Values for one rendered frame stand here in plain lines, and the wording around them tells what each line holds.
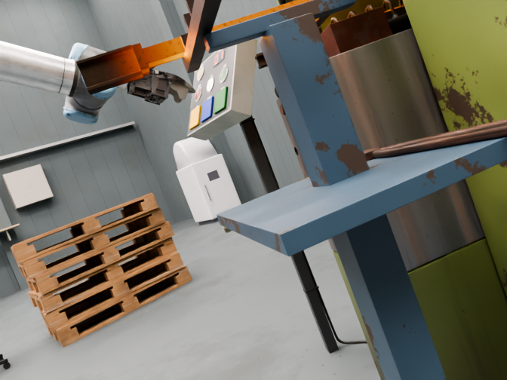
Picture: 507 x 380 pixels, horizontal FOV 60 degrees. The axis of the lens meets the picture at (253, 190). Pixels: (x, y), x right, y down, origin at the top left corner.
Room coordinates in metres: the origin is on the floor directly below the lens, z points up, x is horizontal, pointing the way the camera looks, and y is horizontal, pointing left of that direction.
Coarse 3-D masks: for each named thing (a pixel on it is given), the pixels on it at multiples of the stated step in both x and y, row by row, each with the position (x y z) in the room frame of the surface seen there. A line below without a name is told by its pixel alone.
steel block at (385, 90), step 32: (352, 64) 0.85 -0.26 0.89; (384, 64) 0.86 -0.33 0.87; (416, 64) 0.87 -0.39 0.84; (352, 96) 0.85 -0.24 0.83; (384, 96) 0.86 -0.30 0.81; (416, 96) 0.87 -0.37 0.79; (288, 128) 1.19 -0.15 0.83; (384, 128) 0.86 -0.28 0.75; (416, 128) 0.86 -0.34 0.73; (448, 192) 0.87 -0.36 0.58; (416, 224) 0.85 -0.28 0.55; (448, 224) 0.86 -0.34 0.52; (480, 224) 0.87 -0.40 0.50; (416, 256) 0.85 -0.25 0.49
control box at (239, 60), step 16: (224, 48) 1.55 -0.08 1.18; (240, 48) 1.48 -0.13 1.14; (256, 48) 1.51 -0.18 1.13; (208, 64) 1.65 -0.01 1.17; (224, 64) 1.52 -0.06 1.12; (240, 64) 1.47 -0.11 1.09; (208, 80) 1.62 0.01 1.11; (224, 80) 1.49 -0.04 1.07; (240, 80) 1.45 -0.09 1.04; (192, 96) 1.73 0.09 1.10; (208, 96) 1.59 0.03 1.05; (240, 96) 1.44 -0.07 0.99; (224, 112) 1.45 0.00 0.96; (240, 112) 1.43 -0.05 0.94; (208, 128) 1.59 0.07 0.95; (224, 128) 1.58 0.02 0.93
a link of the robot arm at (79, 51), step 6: (72, 48) 1.24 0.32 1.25; (78, 48) 1.23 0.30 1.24; (84, 48) 1.23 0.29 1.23; (90, 48) 1.25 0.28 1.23; (96, 48) 1.27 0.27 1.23; (72, 54) 1.22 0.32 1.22; (78, 54) 1.22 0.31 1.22; (84, 54) 1.23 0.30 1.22; (90, 54) 1.24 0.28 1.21; (96, 54) 1.25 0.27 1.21; (78, 60) 1.22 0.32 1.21
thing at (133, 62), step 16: (304, 0) 0.70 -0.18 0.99; (256, 16) 0.69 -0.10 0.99; (128, 48) 0.65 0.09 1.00; (144, 48) 0.65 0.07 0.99; (160, 48) 0.66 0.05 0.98; (176, 48) 0.66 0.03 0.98; (80, 64) 0.64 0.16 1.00; (96, 64) 0.65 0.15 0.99; (112, 64) 0.65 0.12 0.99; (128, 64) 0.65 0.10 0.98; (144, 64) 0.64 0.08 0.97; (160, 64) 0.68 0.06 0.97; (96, 80) 0.64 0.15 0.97; (112, 80) 0.64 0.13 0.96; (128, 80) 0.66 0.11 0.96
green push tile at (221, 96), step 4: (224, 88) 1.46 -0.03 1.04; (220, 92) 1.48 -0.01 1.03; (224, 92) 1.46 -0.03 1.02; (216, 96) 1.51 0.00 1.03; (220, 96) 1.48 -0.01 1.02; (224, 96) 1.45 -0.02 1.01; (216, 100) 1.50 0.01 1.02; (220, 100) 1.47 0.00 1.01; (224, 100) 1.45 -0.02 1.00; (216, 104) 1.50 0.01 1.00; (220, 104) 1.46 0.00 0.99; (224, 104) 1.44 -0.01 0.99; (216, 108) 1.49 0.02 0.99; (220, 108) 1.46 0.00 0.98; (224, 108) 1.45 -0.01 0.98; (216, 112) 1.49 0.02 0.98
